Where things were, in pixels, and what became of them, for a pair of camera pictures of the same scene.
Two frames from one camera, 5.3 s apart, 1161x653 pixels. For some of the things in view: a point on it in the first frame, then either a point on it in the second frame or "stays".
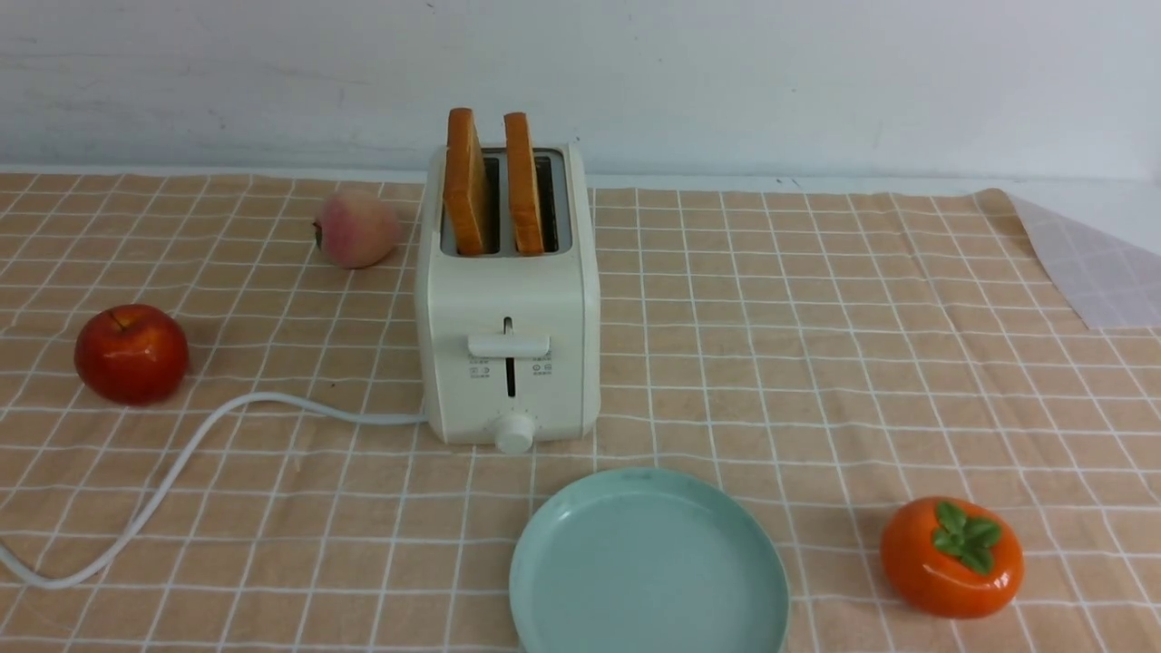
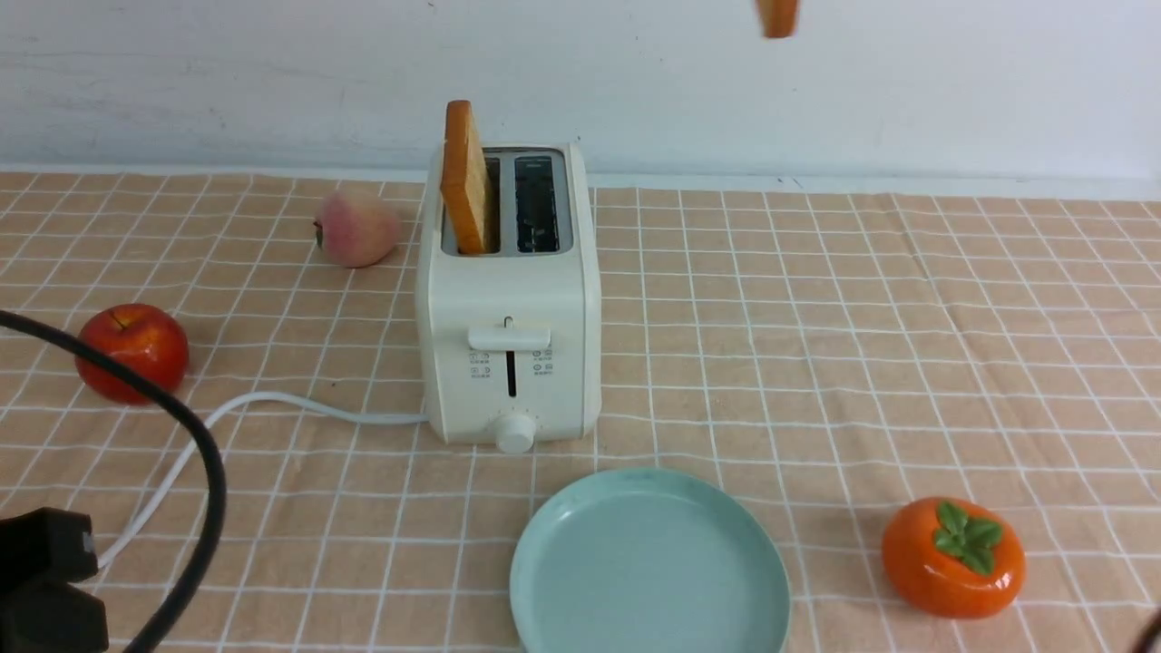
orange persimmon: [951, 560] stays
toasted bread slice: [465, 184] stays
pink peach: [356, 229] stays
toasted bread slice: [523, 188] -> [778, 17]
